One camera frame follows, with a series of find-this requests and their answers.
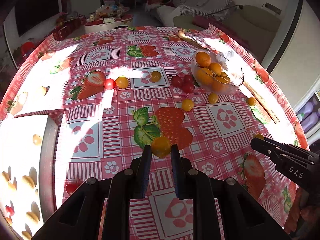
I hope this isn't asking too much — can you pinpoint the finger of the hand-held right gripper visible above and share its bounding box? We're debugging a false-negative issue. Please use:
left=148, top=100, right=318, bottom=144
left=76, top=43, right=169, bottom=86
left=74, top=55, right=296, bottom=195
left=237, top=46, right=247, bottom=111
left=264, top=137, right=311, bottom=156
left=251, top=137, right=283, bottom=165

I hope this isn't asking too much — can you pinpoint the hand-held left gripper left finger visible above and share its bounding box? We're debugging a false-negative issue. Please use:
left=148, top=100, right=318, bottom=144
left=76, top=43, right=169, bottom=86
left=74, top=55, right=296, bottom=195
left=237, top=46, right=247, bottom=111
left=32, top=145, right=152, bottom=240

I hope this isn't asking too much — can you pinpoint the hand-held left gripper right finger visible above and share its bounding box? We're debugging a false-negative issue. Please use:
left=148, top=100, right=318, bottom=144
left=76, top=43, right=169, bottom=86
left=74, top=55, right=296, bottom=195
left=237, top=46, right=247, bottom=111
left=171, top=144, right=290, bottom=240

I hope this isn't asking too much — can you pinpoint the white rectangular tray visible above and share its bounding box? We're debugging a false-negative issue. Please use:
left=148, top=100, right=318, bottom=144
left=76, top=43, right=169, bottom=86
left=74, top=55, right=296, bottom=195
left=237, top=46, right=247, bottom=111
left=0, top=114, right=59, bottom=240

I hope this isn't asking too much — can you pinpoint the purple bottle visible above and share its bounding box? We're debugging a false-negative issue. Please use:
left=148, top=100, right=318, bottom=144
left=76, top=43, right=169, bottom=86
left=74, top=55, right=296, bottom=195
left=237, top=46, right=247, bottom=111
left=300, top=114, right=320, bottom=135
left=297, top=97, right=320, bottom=115

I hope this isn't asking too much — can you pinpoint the strawberry print checked tablecloth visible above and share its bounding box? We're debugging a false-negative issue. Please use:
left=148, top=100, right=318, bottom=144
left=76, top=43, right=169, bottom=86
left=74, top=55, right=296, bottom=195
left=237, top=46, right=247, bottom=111
left=0, top=25, right=310, bottom=240

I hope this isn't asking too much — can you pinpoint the clear glass bowl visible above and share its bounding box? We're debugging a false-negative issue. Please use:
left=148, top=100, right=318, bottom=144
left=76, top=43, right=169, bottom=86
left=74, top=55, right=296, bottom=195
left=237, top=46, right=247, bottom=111
left=191, top=50, right=245, bottom=95

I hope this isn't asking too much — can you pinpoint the pile of small oranges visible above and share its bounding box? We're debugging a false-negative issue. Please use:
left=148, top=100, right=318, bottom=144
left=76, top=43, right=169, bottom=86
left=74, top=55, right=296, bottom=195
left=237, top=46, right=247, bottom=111
left=195, top=51, right=231, bottom=93

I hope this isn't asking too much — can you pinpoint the pale green armchair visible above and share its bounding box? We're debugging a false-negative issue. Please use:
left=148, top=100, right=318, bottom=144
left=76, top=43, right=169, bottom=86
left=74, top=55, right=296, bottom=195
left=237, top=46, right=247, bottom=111
left=172, top=5, right=282, bottom=45

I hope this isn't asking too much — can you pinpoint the white oval coffee table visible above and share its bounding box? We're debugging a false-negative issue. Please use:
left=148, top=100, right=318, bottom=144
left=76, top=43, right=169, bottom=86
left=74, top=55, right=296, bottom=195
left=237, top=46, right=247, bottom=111
left=84, top=14, right=134, bottom=33

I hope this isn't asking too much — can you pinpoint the pale sofa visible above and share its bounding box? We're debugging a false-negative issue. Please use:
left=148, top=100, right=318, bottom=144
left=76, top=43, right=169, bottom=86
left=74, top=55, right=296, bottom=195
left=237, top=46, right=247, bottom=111
left=146, top=0, right=235, bottom=28

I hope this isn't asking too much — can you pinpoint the red stool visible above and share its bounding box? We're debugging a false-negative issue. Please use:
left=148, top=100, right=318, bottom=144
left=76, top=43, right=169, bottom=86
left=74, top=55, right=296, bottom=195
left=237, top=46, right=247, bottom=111
left=20, top=41, right=38, bottom=55

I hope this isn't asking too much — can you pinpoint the black television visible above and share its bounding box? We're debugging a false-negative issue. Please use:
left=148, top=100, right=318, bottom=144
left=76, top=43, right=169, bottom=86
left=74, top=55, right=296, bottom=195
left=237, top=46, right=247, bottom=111
left=15, top=0, right=60, bottom=38

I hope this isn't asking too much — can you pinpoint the wall socket strip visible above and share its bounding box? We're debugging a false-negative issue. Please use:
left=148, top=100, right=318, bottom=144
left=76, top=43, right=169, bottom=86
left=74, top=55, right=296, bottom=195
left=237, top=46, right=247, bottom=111
left=262, top=2, right=282, bottom=14

